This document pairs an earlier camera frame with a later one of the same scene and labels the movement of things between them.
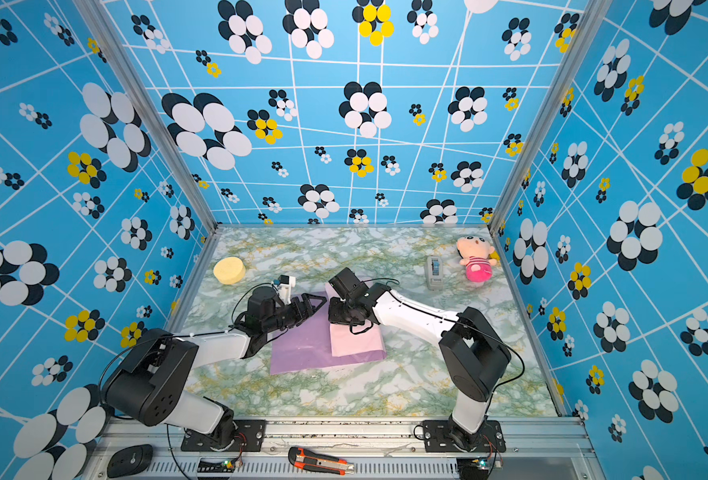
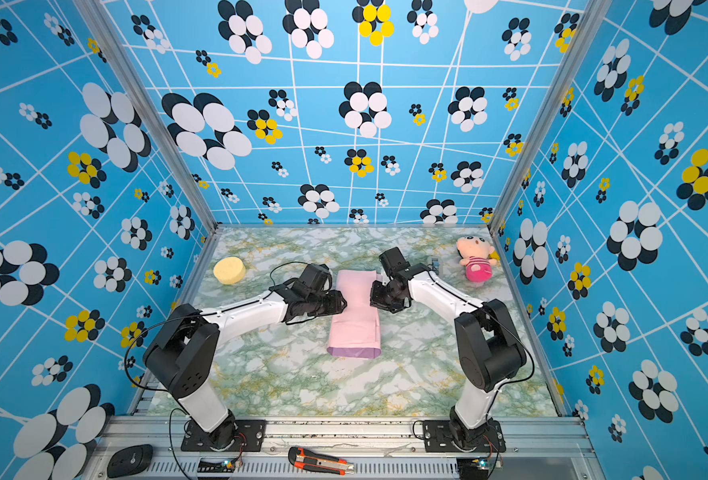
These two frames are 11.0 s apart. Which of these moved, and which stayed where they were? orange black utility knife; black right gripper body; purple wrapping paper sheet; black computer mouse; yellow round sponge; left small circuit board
Moved: black right gripper body; purple wrapping paper sheet
Stayed: orange black utility knife; left small circuit board; black computer mouse; yellow round sponge
